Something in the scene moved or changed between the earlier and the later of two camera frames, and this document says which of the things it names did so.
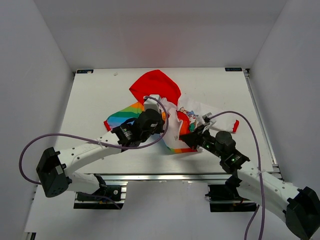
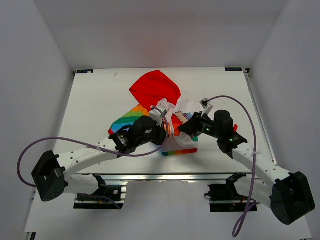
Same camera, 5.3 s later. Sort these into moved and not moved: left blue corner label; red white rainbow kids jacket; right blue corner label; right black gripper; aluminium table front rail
Moved: right black gripper; red white rainbow kids jacket
Not moved: aluminium table front rail; left blue corner label; right blue corner label
